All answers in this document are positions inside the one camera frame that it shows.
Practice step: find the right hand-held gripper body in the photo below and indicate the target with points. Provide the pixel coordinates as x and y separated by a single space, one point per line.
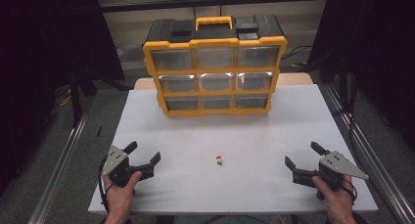
339 163

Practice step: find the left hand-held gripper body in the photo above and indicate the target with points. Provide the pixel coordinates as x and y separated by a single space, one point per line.
115 160

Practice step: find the clear plastic drawer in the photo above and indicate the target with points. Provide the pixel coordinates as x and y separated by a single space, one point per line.
177 83

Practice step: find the yellow black organizer case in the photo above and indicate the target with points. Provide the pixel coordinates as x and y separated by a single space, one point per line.
213 38

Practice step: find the person's right hand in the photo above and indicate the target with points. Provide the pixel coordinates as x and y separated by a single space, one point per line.
339 199

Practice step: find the person's left hand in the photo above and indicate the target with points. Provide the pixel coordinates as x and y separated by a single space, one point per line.
119 199

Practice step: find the black curtain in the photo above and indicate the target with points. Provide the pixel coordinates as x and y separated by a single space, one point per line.
375 48
39 54

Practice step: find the black horizontal bar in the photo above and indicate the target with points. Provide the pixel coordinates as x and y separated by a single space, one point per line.
212 2

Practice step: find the aluminium rail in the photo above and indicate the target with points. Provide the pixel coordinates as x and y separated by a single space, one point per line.
375 158
55 175

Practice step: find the black stand post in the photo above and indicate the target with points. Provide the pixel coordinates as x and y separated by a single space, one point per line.
75 100

